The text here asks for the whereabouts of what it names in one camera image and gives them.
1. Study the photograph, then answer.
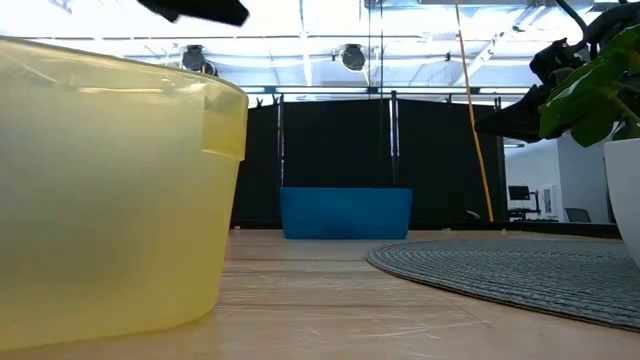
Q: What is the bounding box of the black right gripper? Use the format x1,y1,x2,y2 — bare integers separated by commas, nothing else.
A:
473,37,602,145

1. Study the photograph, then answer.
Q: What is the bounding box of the yellow translucent plastic bin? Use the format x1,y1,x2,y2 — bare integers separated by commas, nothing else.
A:
0,35,250,352

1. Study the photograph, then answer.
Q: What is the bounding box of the black computer monitor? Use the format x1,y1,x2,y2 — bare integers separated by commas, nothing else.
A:
507,184,542,219

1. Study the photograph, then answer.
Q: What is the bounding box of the green leafy plant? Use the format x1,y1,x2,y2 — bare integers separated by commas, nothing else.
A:
538,24,640,149

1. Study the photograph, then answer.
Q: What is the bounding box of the dark office chair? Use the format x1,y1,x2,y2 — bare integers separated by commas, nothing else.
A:
564,207,593,224

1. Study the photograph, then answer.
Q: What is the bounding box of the white plant pot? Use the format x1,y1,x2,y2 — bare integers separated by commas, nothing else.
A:
602,138,640,269

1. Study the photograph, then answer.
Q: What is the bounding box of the grey round woven mat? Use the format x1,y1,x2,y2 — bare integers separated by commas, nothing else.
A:
365,238,640,334

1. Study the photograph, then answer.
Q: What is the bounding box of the black round ceiling fixture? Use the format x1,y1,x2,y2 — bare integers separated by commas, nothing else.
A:
339,43,368,73
180,44,219,78

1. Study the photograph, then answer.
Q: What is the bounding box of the black partition panel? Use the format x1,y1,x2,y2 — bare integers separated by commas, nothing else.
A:
230,85,509,231

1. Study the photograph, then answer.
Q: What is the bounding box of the blue plastic bin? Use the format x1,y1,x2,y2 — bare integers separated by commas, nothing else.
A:
279,186,415,242

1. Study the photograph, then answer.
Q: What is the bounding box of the yellow hanging cable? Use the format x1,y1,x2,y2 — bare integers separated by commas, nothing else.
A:
453,0,496,224

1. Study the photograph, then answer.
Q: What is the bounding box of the black metal table frame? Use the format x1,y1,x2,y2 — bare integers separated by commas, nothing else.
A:
409,219,623,240

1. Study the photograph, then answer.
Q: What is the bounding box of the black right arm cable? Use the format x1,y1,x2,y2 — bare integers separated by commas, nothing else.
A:
554,0,594,49

